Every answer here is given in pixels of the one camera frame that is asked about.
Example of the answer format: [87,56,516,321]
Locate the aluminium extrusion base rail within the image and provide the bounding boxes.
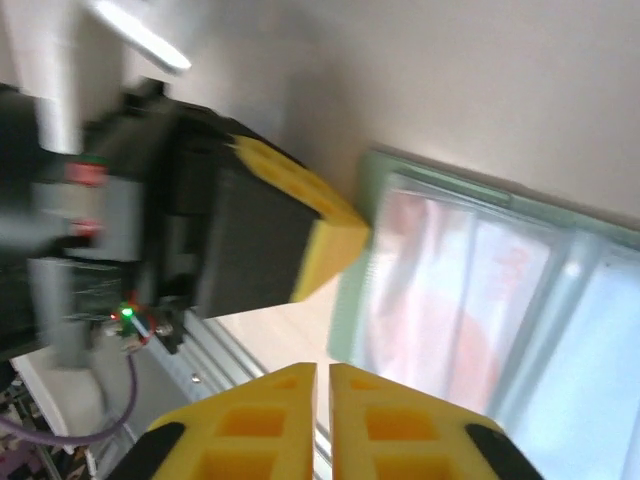
[149,314,271,406]

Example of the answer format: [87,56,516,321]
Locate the red and white card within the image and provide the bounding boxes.
[369,187,551,416]

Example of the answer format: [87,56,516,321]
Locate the small circuit board green LED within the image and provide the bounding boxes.
[107,292,156,351]

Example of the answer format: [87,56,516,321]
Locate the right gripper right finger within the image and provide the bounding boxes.
[328,363,544,480]

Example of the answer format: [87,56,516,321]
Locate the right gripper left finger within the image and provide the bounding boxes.
[107,362,319,480]

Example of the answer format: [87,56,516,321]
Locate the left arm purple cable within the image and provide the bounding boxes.
[0,349,142,447]

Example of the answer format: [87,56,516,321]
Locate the green card holder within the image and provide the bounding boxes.
[327,147,640,480]

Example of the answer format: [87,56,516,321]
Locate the white light bar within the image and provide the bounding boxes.
[82,0,194,76]

